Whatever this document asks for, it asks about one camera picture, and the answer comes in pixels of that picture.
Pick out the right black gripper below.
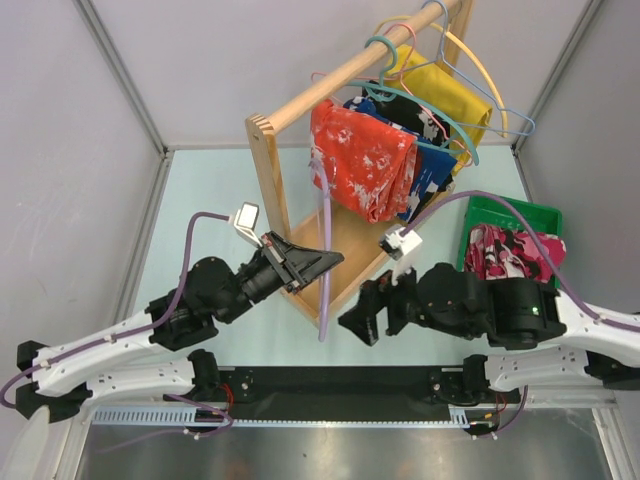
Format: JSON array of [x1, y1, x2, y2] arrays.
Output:
[[337, 250, 478, 344]]

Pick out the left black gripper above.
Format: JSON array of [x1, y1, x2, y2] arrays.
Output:
[[217, 230, 343, 324]]

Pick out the purple hanger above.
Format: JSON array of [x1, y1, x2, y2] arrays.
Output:
[[309, 158, 332, 342]]

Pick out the pink camouflage trousers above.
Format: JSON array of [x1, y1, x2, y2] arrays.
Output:
[[463, 224, 554, 283]]

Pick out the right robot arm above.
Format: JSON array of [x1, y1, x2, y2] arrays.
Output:
[[338, 263, 639, 406]]

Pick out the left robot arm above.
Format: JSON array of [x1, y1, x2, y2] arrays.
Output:
[[9, 232, 344, 423]]

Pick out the orange white trousers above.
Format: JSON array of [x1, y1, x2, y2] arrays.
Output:
[[310, 96, 418, 224]]

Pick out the blue patterned trousers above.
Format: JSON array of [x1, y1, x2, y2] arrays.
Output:
[[343, 96, 457, 222]]

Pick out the black white trousers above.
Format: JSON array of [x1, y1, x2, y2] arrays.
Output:
[[362, 88, 450, 147]]

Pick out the teal hanger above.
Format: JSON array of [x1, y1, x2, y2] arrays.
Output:
[[362, 44, 493, 171]]

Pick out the pink hanger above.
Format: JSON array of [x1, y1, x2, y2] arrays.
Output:
[[310, 15, 469, 154]]

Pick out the yellow trousers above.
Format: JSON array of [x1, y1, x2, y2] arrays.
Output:
[[384, 44, 492, 147]]

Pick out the yellow hanger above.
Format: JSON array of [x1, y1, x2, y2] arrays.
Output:
[[373, 15, 509, 138]]

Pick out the wooden clothes rack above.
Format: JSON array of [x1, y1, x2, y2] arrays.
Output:
[[244, 0, 475, 330]]

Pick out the green plastic tray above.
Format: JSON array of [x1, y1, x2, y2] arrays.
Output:
[[457, 197, 567, 286]]

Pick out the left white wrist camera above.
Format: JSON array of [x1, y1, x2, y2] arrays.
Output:
[[232, 202, 262, 248]]

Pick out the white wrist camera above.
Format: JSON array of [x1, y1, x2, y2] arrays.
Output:
[[232, 202, 262, 248], [379, 224, 423, 286]]

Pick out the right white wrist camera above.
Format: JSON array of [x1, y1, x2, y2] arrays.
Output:
[[379, 224, 423, 286]]

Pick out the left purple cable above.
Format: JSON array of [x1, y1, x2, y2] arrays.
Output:
[[0, 212, 236, 409]]

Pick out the purple cable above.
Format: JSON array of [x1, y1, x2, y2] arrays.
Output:
[[0, 212, 236, 409], [399, 189, 640, 332]]

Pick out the white cable duct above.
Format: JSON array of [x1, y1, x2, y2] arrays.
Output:
[[91, 406, 496, 429]]

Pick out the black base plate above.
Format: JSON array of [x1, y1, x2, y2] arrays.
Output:
[[185, 366, 521, 421]]

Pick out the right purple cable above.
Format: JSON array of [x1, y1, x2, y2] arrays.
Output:
[[399, 189, 640, 332]]

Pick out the light blue wire hanger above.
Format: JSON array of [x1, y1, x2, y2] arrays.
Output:
[[384, 14, 536, 138]]

